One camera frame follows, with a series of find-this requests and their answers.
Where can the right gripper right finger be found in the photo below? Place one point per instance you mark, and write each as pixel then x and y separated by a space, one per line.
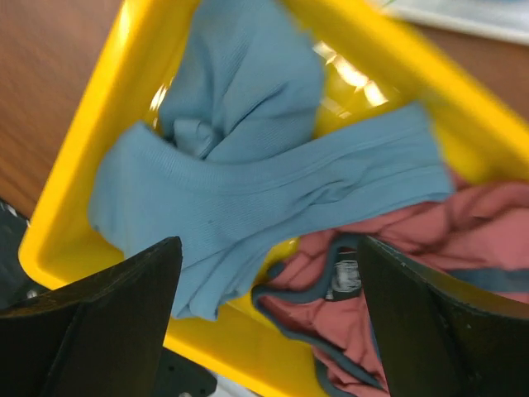
pixel 439 336

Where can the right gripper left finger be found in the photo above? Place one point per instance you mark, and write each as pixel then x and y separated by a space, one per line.
pixel 99 336

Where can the blue tank top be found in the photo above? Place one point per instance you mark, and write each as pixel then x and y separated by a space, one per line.
pixel 235 168

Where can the maroon tank top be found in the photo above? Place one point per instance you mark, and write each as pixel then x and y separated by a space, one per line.
pixel 478 235

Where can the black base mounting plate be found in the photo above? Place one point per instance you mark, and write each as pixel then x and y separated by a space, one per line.
pixel 16 248

